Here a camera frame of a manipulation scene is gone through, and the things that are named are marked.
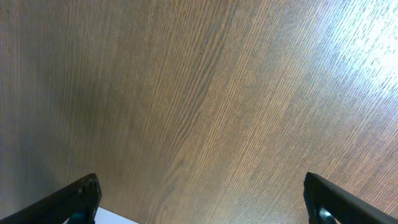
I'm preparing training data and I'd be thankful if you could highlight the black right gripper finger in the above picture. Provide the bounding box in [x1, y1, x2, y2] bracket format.
[303, 172, 397, 224]

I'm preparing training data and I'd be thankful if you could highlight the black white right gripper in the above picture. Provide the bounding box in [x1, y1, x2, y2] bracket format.
[1, 173, 138, 224]

